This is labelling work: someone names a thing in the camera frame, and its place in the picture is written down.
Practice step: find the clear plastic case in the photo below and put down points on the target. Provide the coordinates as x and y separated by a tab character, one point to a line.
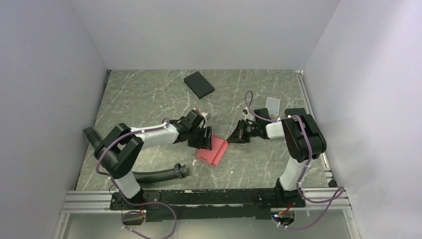
273	106

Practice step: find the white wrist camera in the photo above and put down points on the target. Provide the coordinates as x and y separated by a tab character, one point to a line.
248	115
206	117

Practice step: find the black ridged tray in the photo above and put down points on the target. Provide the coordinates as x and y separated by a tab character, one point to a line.
295	111

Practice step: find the red paper box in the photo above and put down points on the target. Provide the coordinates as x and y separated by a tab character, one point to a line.
213	156

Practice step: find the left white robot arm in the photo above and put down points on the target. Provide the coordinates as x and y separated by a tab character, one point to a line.
118	151

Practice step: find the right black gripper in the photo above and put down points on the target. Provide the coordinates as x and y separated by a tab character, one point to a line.
239	136

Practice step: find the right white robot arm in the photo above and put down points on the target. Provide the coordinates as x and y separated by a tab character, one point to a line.
304	139

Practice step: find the black flat box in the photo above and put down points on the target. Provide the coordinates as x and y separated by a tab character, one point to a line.
199	84

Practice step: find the aluminium frame rail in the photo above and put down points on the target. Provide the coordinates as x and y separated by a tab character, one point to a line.
84	216

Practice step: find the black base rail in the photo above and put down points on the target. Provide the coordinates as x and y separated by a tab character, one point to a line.
256	203

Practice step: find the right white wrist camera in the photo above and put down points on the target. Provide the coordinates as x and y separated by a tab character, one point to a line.
248	115

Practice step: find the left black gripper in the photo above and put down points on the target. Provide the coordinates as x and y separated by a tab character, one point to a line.
204	143

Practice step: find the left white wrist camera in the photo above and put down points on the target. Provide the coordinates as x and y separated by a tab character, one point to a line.
206	117

